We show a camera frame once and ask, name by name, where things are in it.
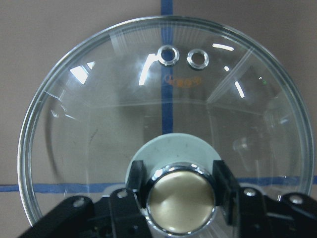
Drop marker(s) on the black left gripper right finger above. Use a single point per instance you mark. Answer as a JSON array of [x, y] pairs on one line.
[[254, 215]]

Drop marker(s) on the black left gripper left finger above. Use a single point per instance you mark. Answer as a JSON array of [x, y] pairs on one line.
[[115, 216]]

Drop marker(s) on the glass pot lid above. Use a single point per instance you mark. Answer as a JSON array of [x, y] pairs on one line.
[[177, 93]]

